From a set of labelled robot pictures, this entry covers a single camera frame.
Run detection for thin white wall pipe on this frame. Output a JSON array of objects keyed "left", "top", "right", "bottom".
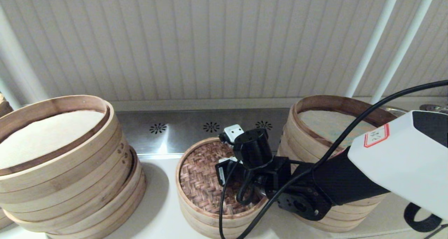
[
  {"left": 345, "top": 0, "right": 403, "bottom": 98},
  {"left": 371, "top": 0, "right": 440, "bottom": 105}
]

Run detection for thick white wall pipe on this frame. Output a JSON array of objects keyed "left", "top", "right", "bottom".
[{"left": 0, "top": 5, "right": 50, "bottom": 106}]

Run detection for black cable loop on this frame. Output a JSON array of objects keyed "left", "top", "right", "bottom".
[{"left": 404, "top": 202, "right": 444, "bottom": 233}]

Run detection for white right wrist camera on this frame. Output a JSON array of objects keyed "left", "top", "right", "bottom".
[{"left": 219, "top": 125, "right": 245, "bottom": 145}]

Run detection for stainless steel vent panel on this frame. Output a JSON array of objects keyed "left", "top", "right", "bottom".
[{"left": 115, "top": 108, "right": 291, "bottom": 156}]

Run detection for woven bamboo steamer lid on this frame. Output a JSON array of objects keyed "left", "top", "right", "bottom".
[{"left": 176, "top": 138, "right": 273, "bottom": 217}]

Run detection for thin black cable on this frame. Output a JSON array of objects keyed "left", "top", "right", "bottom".
[{"left": 219, "top": 160, "right": 258, "bottom": 239}]

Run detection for white steamer liner cloth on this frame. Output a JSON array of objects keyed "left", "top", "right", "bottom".
[
  {"left": 0, "top": 110, "right": 107, "bottom": 169},
  {"left": 298, "top": 110, "right": 378, "bottom": 148}
]

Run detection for thick black cable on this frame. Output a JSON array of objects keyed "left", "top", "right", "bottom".
[{"left": 237, "top": 80, "right": 448, "bottom": 239}]

